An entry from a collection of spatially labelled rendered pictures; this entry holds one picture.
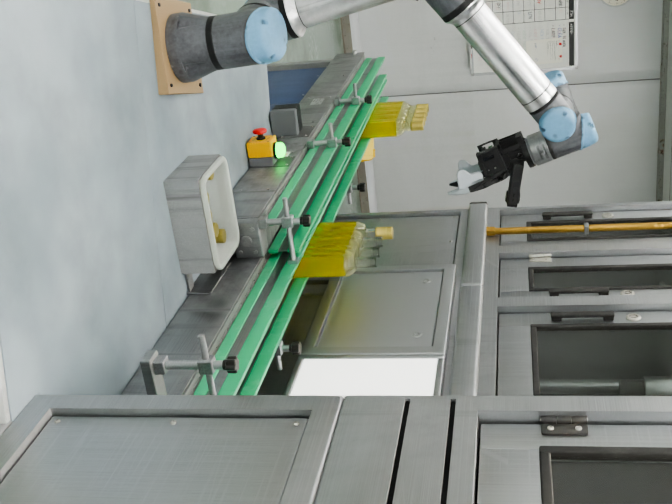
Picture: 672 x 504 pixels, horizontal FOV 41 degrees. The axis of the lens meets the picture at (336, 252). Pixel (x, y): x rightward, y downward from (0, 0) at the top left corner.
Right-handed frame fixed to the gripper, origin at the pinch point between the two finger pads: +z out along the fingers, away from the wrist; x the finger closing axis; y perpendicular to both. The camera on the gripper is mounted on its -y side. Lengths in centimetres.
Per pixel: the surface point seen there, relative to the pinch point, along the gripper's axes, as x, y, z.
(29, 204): 85, 53, 44
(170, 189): 34, 35, 49
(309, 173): -24.0, 11.4, 39.8
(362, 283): -6.9, -17.8, 34.7
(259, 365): 49, -4, 43
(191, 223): 34, 26, 48
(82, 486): 118, 22, 37
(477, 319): 13.4, -28.3, 5.4
